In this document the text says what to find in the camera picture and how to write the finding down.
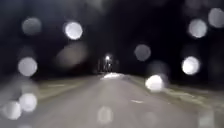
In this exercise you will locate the street lamp pole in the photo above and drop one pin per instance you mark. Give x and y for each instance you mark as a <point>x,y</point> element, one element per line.
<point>107,63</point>

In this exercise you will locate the grey paved path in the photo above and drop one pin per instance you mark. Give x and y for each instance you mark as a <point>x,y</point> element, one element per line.
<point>106,100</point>

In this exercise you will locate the dark verge beside path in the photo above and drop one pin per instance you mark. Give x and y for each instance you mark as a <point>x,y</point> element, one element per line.
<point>56,87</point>
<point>186,93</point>

